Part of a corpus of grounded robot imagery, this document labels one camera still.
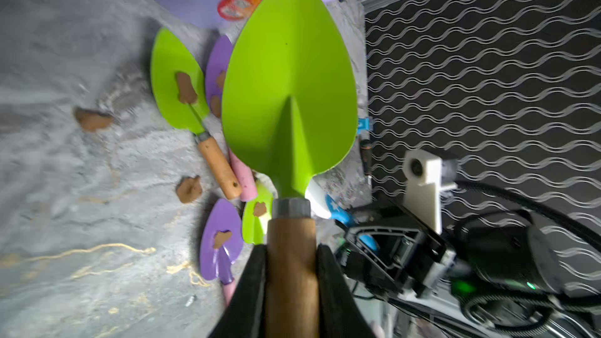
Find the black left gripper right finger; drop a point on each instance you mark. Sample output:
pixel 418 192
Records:
pixel 339 315

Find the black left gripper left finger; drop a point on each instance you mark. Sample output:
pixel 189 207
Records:
pixel 245 317

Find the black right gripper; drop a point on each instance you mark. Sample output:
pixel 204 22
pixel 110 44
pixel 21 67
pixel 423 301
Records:
pixel 391 251

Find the white blue brush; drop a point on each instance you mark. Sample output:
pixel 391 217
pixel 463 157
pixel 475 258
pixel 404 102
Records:
pixel 332 220

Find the lime front trowel wooden handle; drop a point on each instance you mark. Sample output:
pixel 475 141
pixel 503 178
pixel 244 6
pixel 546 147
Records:
pixel 290 111

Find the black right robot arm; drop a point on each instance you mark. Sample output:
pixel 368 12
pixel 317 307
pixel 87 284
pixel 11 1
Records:
pixel 471 280

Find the brown soil lump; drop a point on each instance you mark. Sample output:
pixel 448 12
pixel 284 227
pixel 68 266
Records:
pixel 189 189
pixel 91 121

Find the small blue clamp tool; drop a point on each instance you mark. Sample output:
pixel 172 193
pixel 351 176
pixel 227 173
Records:
pixel 364 125

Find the purple front trowel pink handle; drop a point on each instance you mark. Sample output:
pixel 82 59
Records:
pixel 220 246

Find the purple trowel pink handle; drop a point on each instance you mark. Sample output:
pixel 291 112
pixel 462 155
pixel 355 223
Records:
pixel 214 84
pixel 220 246

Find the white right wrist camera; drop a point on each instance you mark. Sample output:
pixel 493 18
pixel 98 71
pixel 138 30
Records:
pixel 429 173

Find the lime front trowel yellow handle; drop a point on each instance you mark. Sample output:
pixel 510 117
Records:
pixel 256 216

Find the black orange screwdriver handle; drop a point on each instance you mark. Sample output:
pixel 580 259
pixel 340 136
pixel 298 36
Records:
pixel 366 156

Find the narrow lime trowel wooden handle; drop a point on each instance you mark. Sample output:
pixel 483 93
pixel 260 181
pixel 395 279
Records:
pixel 177 83

